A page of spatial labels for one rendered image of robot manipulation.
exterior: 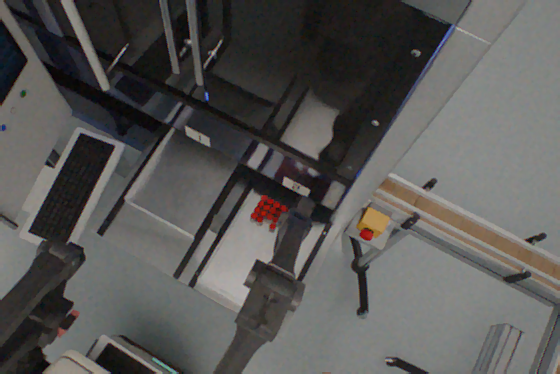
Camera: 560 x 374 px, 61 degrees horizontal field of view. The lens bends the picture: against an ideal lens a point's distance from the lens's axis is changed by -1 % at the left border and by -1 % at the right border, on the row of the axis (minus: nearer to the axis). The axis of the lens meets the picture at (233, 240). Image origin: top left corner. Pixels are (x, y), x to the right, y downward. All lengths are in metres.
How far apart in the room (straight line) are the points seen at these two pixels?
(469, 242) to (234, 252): 0.73
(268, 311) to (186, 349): 1.54
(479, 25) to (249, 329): 0.57
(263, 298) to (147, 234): 0.77
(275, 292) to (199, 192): 0.77
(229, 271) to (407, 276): 1.26
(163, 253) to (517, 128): 2.19
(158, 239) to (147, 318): 0.91
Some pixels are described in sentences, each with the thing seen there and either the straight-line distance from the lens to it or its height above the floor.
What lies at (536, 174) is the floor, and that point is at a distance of 3.03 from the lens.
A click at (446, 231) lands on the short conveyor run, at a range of 1.62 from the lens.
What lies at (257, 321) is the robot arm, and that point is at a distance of 0.84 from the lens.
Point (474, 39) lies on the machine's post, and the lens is 0.79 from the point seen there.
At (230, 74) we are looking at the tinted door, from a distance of 1.14.
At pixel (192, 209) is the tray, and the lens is 1.56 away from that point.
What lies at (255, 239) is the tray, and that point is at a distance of 1.53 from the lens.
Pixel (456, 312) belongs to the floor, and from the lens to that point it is 2.61.
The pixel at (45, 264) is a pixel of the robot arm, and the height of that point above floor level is 1.41.
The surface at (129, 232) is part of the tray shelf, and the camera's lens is 1.57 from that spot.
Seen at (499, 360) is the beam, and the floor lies 0.55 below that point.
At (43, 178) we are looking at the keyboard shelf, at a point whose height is 0.80.
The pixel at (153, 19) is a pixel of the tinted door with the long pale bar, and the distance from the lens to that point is 1.16.
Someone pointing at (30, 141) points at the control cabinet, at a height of 0.96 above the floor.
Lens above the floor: 2.35
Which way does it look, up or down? 75 degrees down
